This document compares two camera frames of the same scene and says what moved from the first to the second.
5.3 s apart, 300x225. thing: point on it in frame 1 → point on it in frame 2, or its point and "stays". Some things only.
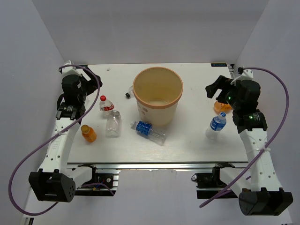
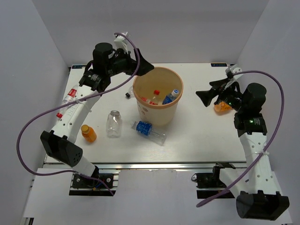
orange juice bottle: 219,107 stays
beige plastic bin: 156,90 stays
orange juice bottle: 88,133 stays
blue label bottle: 145,129 stays
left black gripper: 93,83 → 132,63
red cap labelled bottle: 105,104 → 153,100
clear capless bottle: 113,126 stays
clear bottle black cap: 130,93 stays
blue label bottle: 217,124 → 170,97
